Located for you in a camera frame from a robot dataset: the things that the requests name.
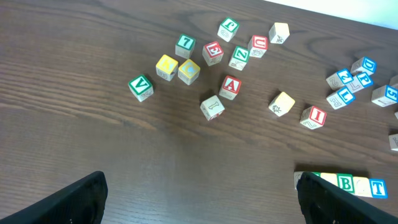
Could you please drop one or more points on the blue 2 block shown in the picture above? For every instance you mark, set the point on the blue 2 block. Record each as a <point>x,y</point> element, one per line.
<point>339,79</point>

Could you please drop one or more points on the blue 5 block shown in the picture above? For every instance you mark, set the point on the blue 5 block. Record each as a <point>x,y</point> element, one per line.
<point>384,96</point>

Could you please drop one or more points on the yellow block outer left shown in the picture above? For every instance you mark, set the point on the yellow block outer left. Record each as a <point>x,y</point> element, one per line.
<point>166,67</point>

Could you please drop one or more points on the blue P block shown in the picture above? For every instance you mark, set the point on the blue P block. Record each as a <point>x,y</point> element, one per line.
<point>360,81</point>

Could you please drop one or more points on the green 7 block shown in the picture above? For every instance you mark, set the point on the green 7 block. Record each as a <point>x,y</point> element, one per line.
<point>184,46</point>

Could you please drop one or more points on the yellow block inner left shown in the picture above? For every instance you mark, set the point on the yellow block inner left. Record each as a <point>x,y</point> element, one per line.
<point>188,72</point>

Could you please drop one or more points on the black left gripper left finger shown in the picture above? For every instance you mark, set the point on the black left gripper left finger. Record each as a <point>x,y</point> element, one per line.
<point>82,202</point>

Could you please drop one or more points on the green Z block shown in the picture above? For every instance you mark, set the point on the green Z block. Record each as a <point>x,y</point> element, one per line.
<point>239,58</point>

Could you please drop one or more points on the yellow top block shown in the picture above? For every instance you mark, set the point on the yellow top block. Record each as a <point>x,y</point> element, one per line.
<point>279,33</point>

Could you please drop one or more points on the green V block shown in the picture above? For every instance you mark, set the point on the green V block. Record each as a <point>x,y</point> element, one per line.
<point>141,87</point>

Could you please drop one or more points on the red U block left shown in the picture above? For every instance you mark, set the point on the red U block left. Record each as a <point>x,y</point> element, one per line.
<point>257,46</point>

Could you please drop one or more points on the yellow O block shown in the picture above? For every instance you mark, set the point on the yellow O block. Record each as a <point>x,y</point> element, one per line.
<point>362,187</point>
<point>330,177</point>

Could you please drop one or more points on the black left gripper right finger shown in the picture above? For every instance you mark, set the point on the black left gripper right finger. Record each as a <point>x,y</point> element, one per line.
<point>322,202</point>

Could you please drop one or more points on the green B block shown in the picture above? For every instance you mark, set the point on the green B block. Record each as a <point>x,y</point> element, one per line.
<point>345,182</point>

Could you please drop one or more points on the red E block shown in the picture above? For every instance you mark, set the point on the red E block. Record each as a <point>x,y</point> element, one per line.
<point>212,53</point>

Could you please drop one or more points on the red-sided wooden block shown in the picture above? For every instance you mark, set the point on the red-sided wooden block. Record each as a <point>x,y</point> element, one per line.
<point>212,107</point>

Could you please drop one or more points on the yellow W block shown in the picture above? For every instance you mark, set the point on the yellow W block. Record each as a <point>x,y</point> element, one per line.
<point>281,104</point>

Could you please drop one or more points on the blue L block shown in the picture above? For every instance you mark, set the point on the blue L block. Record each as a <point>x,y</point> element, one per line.
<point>378,188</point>

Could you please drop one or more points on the blue D block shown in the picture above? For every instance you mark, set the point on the blue D block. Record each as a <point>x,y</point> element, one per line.
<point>364,64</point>

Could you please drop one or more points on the green J block left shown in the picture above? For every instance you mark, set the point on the green J block left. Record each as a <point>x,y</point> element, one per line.
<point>228,29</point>

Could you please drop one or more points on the green R block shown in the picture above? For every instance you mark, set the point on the green R block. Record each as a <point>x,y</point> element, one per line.
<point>297,177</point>

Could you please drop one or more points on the red A block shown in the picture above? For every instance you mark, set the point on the red A block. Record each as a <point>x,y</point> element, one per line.
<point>230,87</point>

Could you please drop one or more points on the red I block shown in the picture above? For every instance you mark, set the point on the red I block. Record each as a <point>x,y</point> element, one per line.
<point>313,117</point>

